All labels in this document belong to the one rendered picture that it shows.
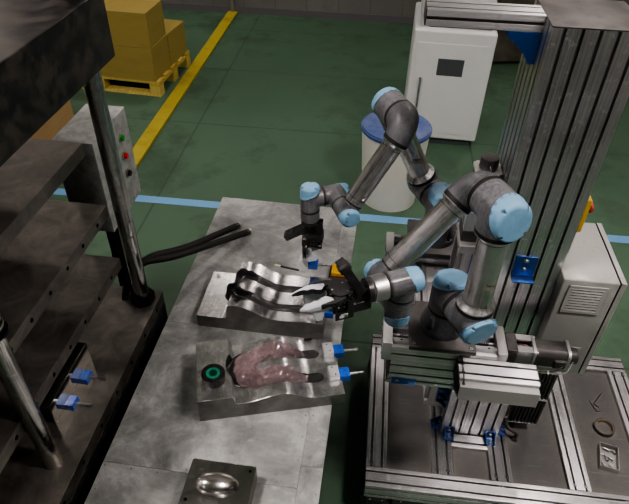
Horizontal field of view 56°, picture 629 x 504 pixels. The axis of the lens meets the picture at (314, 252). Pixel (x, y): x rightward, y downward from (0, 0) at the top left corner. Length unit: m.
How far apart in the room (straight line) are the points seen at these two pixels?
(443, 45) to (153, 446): 3.75
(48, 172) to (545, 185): 1.52
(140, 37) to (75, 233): 3.92
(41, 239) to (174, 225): 2.18
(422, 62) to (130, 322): 3.29
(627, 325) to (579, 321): 1.71
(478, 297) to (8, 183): 1.44
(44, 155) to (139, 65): 3.97
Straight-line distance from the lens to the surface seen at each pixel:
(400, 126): 2.07
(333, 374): 2.11
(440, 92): 5.05
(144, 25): 5.84
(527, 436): 2.95
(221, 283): 2.48
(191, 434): 2.10
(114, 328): 2.49
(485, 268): 1.72
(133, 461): 2.08
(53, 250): 2.10
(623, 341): 3.87
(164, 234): 4.19
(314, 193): 2.22
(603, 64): 1.79
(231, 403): 2.05
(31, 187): 1.96
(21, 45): 1.62
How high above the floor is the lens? 2.54
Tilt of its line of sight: 40 degrees down
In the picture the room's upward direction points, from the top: 2 degrees clockwise
